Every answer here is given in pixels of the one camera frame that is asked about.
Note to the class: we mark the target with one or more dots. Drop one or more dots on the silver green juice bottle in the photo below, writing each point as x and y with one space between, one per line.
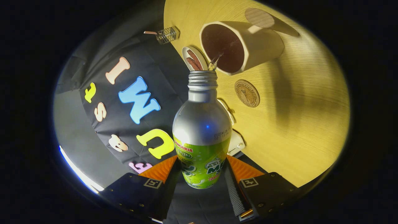
200 124

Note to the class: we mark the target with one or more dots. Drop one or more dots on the round wooden coaster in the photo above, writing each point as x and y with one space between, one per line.
247 93

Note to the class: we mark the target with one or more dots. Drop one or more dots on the white toaster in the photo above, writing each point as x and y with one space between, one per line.
236 144

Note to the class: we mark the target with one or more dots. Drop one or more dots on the white divided dish of beans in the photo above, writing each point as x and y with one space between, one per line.
228 112

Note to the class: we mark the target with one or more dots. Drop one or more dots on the brown sausage piece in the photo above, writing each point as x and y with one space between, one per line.
192 64
196 57

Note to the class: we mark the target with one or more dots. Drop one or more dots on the wooden table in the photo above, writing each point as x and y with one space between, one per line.
295 109

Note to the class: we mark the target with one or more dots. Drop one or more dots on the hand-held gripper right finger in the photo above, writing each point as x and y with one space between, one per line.
234 196

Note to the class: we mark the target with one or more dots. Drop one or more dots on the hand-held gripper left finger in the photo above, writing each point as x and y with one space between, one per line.
170 189

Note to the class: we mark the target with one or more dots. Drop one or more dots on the pink straw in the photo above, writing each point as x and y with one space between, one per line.
150 32

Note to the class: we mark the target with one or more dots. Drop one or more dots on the white round plate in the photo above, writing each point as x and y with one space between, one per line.
185 54

